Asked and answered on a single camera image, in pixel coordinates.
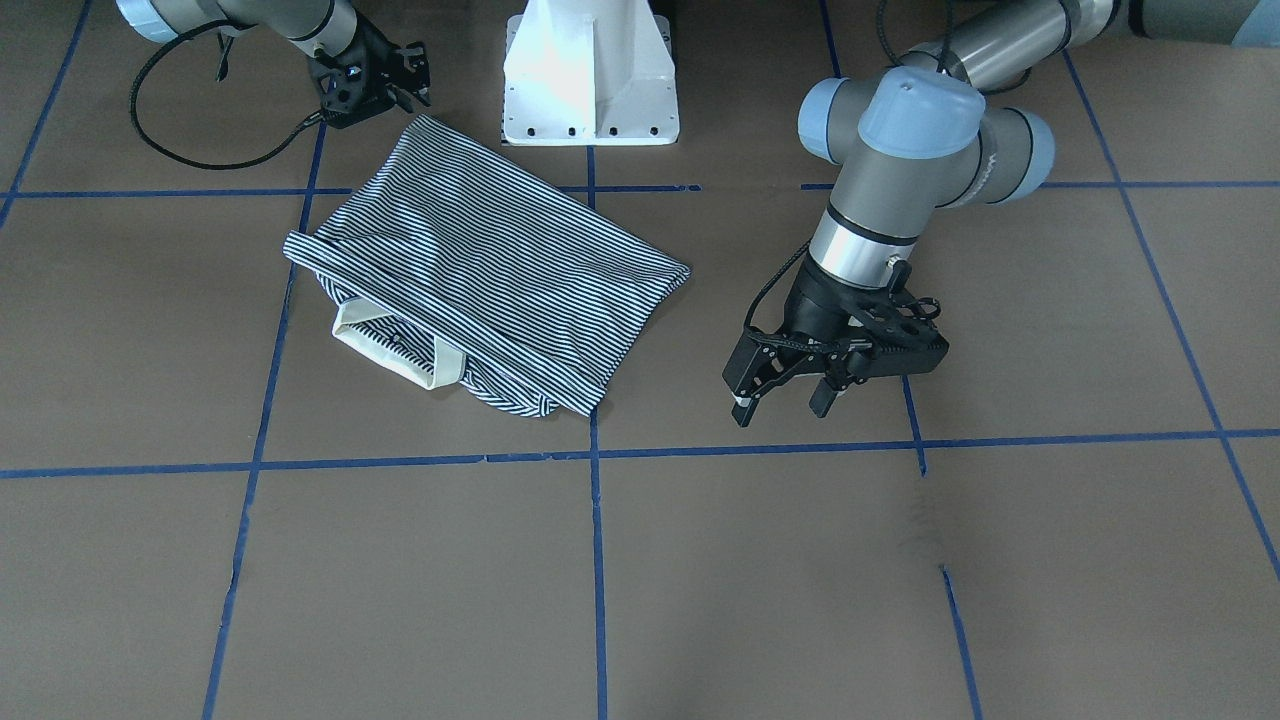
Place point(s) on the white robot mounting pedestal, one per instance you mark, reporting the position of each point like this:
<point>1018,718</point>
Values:
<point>599,73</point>

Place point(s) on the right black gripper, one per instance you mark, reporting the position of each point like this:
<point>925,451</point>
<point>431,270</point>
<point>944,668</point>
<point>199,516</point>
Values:
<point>371,51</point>

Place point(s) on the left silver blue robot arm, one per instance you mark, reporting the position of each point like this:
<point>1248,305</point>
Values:
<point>921,137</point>

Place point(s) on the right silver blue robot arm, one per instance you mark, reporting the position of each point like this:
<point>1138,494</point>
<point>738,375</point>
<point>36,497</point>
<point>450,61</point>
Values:
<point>313,27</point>

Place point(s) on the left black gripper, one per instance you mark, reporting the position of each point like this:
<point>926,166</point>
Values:
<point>817,309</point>

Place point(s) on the blue white striped polo shirt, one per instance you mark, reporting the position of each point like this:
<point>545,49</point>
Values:
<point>454,266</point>

